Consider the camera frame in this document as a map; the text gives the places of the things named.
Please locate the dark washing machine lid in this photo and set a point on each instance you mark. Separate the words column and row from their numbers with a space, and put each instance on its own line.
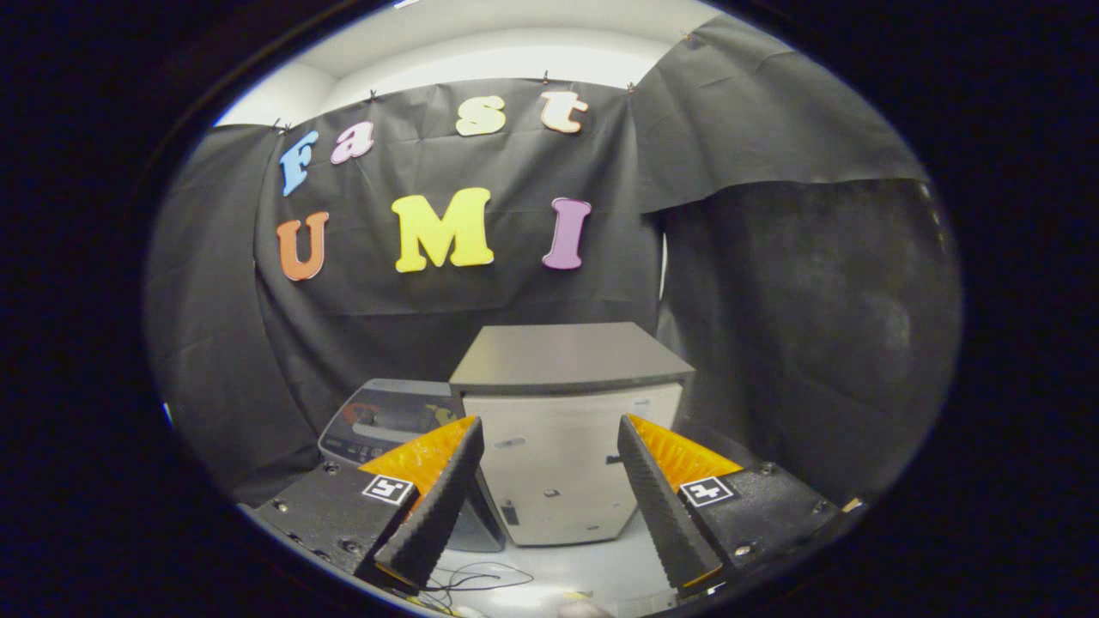
column 391, row 412

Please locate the silver cabinet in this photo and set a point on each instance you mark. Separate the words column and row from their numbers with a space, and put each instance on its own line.
column 549, row 463

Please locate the cardboard box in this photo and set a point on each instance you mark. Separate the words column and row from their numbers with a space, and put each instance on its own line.
column 853, row 505

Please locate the black backdrop cloth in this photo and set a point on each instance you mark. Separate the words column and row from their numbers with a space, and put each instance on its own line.
column 773, row 300

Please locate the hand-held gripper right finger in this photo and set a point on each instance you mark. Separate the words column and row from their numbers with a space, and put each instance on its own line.
column 661, row 506

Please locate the grey washing machine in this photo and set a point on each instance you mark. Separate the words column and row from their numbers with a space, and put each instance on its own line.
column 488, row 528

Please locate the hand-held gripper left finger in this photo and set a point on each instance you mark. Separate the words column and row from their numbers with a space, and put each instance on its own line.
column 434, row 515

